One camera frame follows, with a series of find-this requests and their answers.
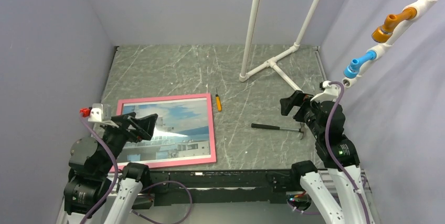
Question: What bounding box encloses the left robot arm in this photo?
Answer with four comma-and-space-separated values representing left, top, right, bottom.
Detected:
63, 112, 158, 223

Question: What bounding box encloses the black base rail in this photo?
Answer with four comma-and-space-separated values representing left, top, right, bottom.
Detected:
142, 169, 303, 206

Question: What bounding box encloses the blue nozzle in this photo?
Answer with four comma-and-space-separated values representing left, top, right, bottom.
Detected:
343, 50, 377, 79

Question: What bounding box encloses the white PVC pipe stand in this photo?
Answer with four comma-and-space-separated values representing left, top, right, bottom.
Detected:
253, 0, 416, 80

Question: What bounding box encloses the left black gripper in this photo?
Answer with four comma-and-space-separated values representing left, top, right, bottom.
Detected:
98, 112, 157, 175

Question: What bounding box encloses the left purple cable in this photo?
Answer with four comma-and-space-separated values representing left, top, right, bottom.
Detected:
79, 113, 194, 224

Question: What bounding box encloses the black handled hammer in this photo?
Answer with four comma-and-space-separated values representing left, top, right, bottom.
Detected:
251, 123, 305, 139

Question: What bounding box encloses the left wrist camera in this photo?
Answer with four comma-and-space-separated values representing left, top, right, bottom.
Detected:
79, 103, 111, 123

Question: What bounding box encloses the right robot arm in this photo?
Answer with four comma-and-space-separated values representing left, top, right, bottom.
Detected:
280, 91, 374, 223

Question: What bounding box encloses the orange handled screwdriver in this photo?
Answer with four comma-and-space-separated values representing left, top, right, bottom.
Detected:
215, 89, 222, 112

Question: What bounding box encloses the orange nozzle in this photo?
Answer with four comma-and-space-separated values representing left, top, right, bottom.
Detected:
372, 7, 417, 43

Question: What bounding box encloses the pink picture frame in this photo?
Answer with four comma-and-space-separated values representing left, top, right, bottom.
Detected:
116, 93, 217, 168

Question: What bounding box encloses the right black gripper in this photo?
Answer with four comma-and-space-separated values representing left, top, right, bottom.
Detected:
280, 89, 323, 138

